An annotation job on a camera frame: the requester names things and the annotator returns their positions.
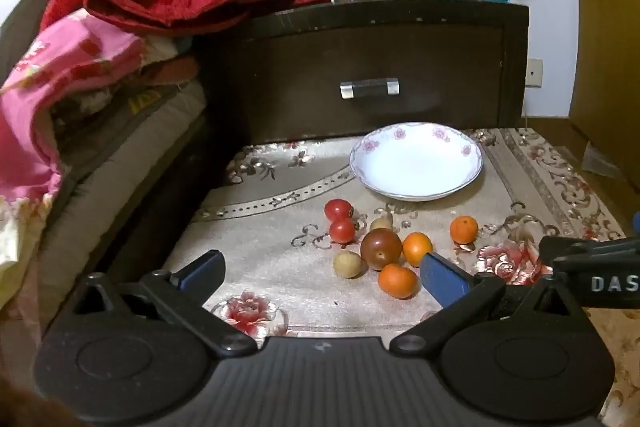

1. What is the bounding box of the dark purple tomato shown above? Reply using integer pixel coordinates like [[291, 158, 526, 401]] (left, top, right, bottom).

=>
[[360, 228, 403, 271]]

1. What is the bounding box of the small orange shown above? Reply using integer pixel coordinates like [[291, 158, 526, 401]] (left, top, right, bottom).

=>
[[449, 215, 479, 245], [377, 263, 418, 299], [402, 232, 434, 267]]

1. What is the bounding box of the wooden cabinet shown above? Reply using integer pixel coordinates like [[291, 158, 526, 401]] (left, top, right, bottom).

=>
[[569, 0, 640, 168]]

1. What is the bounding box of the folded reddish cloth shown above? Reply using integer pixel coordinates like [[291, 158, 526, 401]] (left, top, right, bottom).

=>
[[144, 56, 201, 88]]

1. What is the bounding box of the silver drawer handle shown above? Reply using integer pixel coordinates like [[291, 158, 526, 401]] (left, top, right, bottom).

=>
[[340, 78, 401, 100]]

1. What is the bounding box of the pink floral blanket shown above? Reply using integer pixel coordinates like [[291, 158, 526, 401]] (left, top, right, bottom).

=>
[[0, 7, 198, 308]]

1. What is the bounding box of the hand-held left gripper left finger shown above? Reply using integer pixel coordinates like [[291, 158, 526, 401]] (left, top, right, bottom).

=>
[[74, 250, 258, 356]]

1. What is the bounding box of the red cherry tomato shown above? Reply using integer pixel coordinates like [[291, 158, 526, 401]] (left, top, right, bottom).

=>
[[329, 218, 357, 244], [324, 199, 355, 223]]

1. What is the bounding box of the dark wooden bed frame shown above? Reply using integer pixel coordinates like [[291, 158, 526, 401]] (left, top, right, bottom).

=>
[[45, 107, 236, 328]]

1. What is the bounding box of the dark wooden nightstand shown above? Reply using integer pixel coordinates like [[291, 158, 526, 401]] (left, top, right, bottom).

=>
[[192, 0, 531, 146]]

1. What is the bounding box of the white floral plate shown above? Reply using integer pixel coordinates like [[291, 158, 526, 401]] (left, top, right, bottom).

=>
[[349, 122, 485, 202]]

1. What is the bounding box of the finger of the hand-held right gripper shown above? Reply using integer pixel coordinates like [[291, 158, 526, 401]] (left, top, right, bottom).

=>
[[537, 234, 640, 269]]

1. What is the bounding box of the beige floral mat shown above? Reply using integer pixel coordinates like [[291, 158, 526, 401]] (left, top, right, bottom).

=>
[[165, 127, 640, 413]]

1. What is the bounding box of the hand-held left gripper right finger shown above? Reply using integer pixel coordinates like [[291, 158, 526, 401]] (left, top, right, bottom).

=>
[[389, 251, 586, 355]]

